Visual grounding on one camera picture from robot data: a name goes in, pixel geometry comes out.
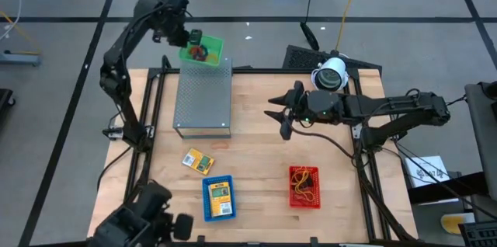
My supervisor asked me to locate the black low bench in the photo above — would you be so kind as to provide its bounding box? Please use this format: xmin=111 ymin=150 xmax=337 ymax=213
xmin=407 ymin=172 xmax=491 ymax=206

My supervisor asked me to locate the grey perforated metal shelf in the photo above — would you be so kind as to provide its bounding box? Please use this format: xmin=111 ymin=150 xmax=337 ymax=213
xmin=172 ymin=57 xmax=235 ymax=140

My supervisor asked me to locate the orange floor cable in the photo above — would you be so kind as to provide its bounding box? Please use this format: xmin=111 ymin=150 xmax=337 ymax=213
xmin=0 ymin=9 xmax=40 ymax=52

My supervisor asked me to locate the yellow rubber band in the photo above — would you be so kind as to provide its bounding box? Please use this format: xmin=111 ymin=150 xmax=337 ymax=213
xmin=294 ymin=184 xmax=316 ymax=204

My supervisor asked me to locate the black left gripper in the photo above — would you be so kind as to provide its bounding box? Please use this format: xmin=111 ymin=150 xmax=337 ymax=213
xmin=153 ymin=4 xmax=204 ymax=48

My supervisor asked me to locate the black floor object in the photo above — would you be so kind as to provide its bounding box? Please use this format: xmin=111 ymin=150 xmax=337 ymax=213
xmin=0 ymin=88 xmax=17 ymax=110

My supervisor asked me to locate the grey metal floor base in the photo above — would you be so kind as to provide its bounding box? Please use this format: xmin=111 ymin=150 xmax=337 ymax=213
xmin=0 ymin=50 xmax=42 ymax=67

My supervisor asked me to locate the blue plastic basket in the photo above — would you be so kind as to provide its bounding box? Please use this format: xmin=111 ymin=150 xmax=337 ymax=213
xmin=201 ymin=174 xmax=238 ymax=223

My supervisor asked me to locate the black perforated floor panel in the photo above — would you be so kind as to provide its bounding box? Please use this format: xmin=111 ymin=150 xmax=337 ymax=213
xmin=281 ymin=44 xmax=384 ymax=77

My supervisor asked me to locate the black hanging cable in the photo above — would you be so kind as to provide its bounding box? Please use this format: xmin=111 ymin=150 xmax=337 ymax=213
xmin=300 ymin=0 xmax=321 ymax=52

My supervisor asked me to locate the white dome camera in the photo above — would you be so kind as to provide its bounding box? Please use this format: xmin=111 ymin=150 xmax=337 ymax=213
xmin=311 ymin=57 xmax=350 ymax=96

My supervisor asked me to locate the yellow object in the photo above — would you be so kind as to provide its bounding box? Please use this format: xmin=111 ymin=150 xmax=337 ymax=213
xmin=440 ymin=212 xmax=477 ymax=236

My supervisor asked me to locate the white printed paper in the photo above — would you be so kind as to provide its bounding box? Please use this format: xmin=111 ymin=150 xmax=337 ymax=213
xmin=404 ymin=155 xmax=452 ymax=189

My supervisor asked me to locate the black plastic crate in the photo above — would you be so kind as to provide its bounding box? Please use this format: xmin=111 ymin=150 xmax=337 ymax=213
xmin=458 ymin=221 xmax=497 ymax=247

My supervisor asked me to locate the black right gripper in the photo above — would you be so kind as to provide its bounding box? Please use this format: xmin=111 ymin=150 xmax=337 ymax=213
xmin=263 ymin=80 xmax=346 ymax=141

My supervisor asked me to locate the black aluminium rig frame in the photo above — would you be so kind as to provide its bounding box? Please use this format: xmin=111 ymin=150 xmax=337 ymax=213
xmin=88 ymin=54 xmax=419 ymax=242

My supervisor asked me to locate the black bulky device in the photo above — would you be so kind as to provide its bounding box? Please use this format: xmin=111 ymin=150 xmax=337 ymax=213
xmin=88 ymin=179 xmax=195 ymax=247

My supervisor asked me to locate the red plastic basket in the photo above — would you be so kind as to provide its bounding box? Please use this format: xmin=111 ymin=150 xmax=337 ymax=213
xmin=288 ymin=165 xmax=322 ymax=210

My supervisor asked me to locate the green plastic basket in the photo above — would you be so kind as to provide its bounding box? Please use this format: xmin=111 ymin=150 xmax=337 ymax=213
xmin=178 ymin=33 xmax=225 ymax=68

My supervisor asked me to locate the yellow hanging cable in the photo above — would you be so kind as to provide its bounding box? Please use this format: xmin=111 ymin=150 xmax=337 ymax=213
xmin=334 ymin=0 xmax=367 ymax=53

